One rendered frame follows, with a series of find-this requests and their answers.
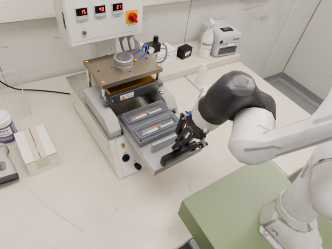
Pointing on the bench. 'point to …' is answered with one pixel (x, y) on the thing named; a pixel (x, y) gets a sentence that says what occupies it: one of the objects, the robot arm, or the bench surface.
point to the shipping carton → (37, 149)
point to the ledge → (193, 62)
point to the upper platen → (129, 85)
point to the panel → (121, 144)
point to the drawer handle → (174, 154)
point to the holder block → (145, 123)
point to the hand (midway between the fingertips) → (178, 144)
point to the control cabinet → (99, 23)
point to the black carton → (184, 51)
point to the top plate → (122, 67)
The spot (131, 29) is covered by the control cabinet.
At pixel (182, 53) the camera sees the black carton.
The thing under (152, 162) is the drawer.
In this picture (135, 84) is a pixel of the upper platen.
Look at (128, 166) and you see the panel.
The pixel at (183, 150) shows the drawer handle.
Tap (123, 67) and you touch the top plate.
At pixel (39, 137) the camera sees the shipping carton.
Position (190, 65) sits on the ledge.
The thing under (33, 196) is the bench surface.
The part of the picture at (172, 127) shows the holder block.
